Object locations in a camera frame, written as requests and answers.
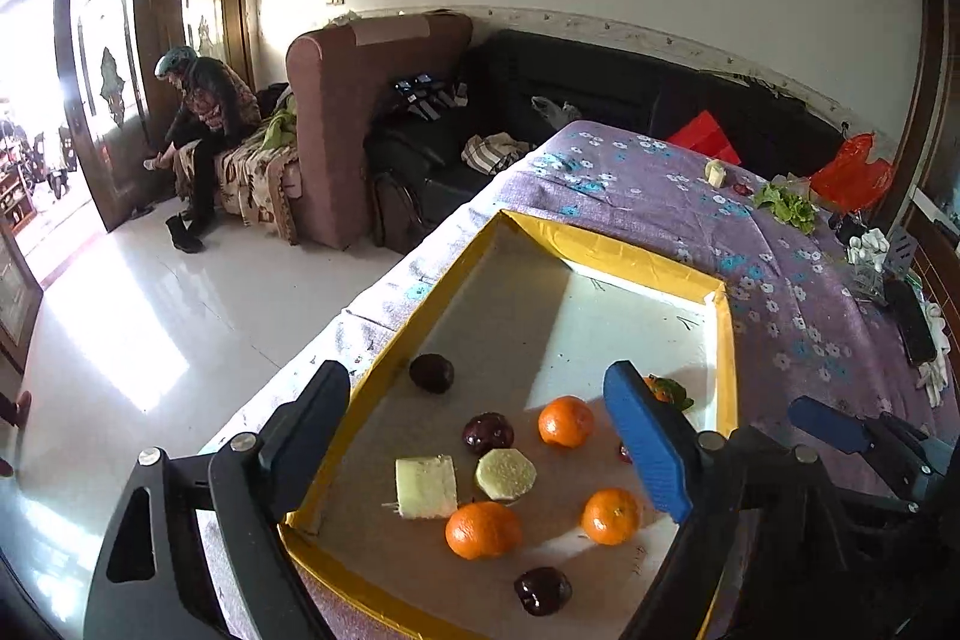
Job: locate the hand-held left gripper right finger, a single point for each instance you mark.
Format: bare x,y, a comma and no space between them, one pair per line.
649,437

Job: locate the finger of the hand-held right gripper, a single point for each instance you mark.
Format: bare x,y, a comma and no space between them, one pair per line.
922,441
825,422

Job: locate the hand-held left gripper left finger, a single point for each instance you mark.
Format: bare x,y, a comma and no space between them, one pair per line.
315,430

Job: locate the red dried date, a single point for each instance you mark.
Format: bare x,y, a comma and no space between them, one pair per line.
624,453

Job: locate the mandarin with green leaf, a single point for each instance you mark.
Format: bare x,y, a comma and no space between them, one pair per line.
664,391

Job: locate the yellow-edged white foam box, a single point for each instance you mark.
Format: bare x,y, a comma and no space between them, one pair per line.
600,325

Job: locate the rectangular peeled sugarcane piece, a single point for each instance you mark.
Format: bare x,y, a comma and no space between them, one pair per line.
426,486

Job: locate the dark red plum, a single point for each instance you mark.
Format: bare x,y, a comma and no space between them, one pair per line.
541,590
431,372
487,434

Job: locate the hexagonal peeled sugarcane piece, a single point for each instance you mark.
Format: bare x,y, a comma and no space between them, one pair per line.
506,473

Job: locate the large orange mandarin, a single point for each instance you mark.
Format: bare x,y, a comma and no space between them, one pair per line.
482,530

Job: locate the white work gloves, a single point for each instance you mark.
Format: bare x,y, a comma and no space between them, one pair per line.
937,347

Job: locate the black smartphone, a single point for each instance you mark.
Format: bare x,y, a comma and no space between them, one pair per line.
911,325

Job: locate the clear container with white pieces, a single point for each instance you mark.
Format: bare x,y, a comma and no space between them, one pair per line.
870,269

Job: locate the grey perforated metal plate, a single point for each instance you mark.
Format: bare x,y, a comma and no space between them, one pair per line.
900,250

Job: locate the small black box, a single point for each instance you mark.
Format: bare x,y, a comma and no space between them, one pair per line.
846,227

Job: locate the wooden sideboard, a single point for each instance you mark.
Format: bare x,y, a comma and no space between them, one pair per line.
934,235

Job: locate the green lettuce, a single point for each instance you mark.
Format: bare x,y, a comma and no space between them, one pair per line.
787,205

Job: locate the dark brown bag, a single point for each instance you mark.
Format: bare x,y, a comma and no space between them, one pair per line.
394,209

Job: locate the red plastic bag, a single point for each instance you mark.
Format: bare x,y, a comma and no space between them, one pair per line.
851,175

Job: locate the patterned sofa blanket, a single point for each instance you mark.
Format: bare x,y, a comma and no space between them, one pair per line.
255,179

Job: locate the small sugarcane chunk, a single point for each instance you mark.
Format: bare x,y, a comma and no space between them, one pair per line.
716,171

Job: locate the red paper bag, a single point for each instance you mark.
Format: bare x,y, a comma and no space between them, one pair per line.
705,138

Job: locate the green cloth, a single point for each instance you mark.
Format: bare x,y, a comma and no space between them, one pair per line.
274,126

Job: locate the brown armchair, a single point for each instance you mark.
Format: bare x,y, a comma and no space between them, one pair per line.
375,123

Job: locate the striped cloth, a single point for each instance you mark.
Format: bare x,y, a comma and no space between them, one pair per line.
491,151

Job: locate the grey plastic bag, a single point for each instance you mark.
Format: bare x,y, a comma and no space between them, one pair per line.
553,109

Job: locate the black electronic devices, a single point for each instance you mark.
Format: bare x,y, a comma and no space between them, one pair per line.
424,93

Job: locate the black leather sofa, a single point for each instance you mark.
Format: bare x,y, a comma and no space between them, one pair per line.
600,78

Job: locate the wooden door with glass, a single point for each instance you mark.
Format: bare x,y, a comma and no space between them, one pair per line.
112,85

